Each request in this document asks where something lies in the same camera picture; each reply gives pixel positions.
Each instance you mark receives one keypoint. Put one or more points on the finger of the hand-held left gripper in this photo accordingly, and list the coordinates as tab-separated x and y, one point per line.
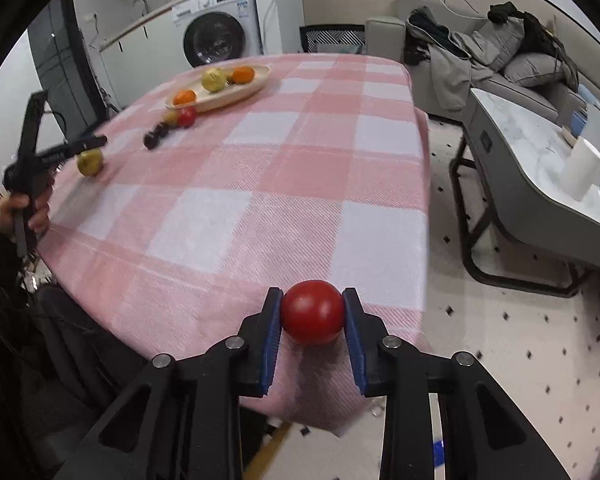
79	145

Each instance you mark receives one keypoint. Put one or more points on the green-brown kiwi fruit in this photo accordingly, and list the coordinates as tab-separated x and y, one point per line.
170	118

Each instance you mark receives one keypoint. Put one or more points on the person's dark clothing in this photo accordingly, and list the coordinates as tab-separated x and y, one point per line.
54	360

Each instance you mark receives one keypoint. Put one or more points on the chrome faucet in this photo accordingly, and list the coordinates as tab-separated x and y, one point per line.
142	5

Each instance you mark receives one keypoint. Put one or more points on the grey cushion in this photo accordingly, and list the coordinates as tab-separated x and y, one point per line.
502	40
535	70

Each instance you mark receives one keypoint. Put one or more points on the cream round plate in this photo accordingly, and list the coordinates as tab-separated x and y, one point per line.
250	87

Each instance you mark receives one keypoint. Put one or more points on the white paper roll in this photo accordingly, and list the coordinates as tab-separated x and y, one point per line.
582	167

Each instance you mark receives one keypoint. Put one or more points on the marble top coffee table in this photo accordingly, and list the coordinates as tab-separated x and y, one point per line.
520	145

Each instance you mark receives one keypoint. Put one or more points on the small yellow-green guava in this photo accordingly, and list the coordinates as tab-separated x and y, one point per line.
90	164

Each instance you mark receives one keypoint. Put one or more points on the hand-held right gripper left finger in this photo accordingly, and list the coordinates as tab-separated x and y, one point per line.
271	345

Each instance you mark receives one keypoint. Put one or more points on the pink checked tablecloth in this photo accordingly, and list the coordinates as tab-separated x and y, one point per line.
280	160

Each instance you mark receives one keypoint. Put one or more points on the large orange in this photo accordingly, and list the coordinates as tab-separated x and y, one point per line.
243	75

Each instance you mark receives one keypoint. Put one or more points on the person's left hand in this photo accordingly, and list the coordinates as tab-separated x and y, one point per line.
39	215

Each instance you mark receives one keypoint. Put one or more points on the black jacket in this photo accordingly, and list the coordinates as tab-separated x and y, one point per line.
545	35

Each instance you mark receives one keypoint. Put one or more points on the white washing machine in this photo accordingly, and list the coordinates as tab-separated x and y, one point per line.
229	15

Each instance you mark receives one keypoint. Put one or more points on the small orange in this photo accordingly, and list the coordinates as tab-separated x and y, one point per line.
184	96

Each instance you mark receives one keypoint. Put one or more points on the red tomato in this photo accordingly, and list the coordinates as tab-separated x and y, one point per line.
187	117
312	312

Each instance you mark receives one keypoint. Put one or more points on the grey clothes pile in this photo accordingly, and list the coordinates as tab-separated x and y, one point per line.
447	65

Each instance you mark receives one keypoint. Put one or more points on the black glass door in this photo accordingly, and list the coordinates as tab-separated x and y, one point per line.
59	60

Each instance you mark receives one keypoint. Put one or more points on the white kitchen counter cabinets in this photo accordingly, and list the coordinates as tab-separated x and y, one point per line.
139	60

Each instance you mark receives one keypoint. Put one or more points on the grey sofa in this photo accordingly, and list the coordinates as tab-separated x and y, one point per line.
385	40

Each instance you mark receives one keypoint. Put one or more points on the large yellow-green guava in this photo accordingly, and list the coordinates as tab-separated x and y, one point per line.
213	80

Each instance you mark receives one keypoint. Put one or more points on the black patterned basket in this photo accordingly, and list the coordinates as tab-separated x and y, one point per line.
330	37

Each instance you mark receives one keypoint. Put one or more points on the dark plum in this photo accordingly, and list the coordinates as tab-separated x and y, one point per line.
151	141
161	130

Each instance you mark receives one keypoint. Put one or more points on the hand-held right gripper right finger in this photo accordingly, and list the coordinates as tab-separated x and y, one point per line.
355	345

